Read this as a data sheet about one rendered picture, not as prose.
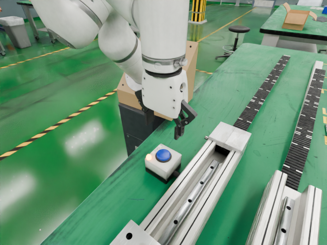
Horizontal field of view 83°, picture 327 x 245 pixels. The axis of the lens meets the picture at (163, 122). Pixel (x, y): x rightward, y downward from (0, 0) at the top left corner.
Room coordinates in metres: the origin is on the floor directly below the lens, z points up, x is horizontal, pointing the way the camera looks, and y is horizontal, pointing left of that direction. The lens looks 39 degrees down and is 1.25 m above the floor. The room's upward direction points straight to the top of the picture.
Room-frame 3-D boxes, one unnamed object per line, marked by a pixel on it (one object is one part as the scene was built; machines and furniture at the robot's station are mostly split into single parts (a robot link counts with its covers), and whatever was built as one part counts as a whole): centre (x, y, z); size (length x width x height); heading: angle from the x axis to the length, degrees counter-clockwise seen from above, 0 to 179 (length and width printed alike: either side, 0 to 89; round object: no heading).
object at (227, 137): (0.42, -0.19, 0.83); 0.12 x 0.09 x 0.10; 53
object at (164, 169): (0.35, -0.01, 0.81); 0.10 x 0.08 x 0.06; 53
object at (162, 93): (0.36, 0.00, 1.06); 0.10 x 0.07 x 0.11; 54
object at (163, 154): (0.36, 0.00, 0.84); 0.04 x 0.04 x 0.02
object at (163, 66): (0.36, 0.00, 1.12); 0.09 x 0.08 x 0.03; 54
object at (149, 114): (0.39, 0.05, 0.98); 0.03 x 0.03 x 0.07; 54
